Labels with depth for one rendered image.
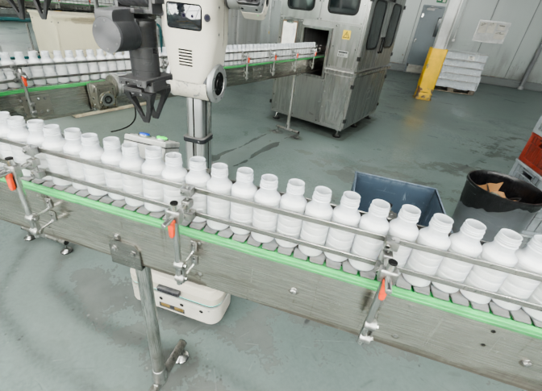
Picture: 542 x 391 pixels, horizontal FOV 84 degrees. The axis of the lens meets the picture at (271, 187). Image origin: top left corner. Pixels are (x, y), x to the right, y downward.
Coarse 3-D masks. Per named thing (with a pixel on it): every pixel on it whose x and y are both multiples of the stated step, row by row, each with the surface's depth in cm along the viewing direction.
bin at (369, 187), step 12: (360, 180) 124; (372, 180) 123; (384, 180) 121; (396, 180) 120; (360, 192) 127; (372, 192) 125; (384, 192) 124; (396, 192) 122; (408, 192) 121; (420, 192) 119; (432, 192) 118; (360, 204) 129; (396, 204) 125; (420, 204) 122; (432, 204) 116; (420, 216) 124; (432, 216) 113
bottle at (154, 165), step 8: (152, 152) 72; (160, 152) 73; (152, 160) 72; (160, 160) 74; (144, 168) 73; (152, 168) 72; (160, 168) 73; (152, 176) 73; (160, 176) 74; (144, 184) 74; (152, 184) 74; (160, 184) 75; (144, 192) 76; (152, 192) 75; (160, 192) 76; (160, 200) 77; (152, 208) 77; (160, 208) 78
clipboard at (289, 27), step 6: (288, 24) 406; (294, 24) 401; (282, 30) 413; (288, 30) 409; (294, 30) 404; (282, 36) 416; (288, 36) 412; (294, 36) 407; (282, 42) 419; (288, 42) 415; (294, 42) 410
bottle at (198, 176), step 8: (192, 160) 71; (200, 160) 72; (192, 168) 70; (200, 168) 70; (192, 176) 70; (200, 176) 71; (208, 176) 72; (192, 184) 70; (200, 184) 71; (200, 200) 73; (192, 208) 74; (200, 208) 74
